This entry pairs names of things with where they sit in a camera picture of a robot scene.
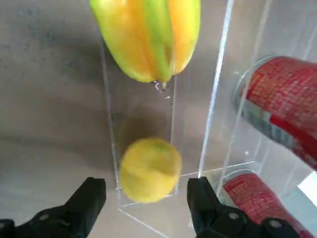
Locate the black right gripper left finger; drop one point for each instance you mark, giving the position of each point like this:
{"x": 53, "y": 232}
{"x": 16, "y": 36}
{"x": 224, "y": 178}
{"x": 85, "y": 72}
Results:
{"x": 84, "y": 205}

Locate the yellow lemon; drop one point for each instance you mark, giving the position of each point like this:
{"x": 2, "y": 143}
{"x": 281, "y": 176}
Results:
{"x": 151, "y": 171}

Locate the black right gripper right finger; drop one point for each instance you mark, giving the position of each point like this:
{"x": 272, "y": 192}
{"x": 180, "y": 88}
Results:
{"x": 205, "y": 210}

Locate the clear acrylic rack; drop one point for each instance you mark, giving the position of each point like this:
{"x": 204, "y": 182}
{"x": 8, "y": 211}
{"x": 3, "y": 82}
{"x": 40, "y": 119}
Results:
{"x": 215, "y": 99}

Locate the yellow green starfruit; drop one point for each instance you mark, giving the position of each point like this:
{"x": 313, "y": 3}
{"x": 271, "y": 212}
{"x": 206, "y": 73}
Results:
{"x": 148, "y": 37}

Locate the red cola drink bottle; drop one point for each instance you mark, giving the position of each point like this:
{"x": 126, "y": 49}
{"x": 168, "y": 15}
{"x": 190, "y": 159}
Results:
{"x": 257, "y": 205}
{"x": 282, "y": 104}

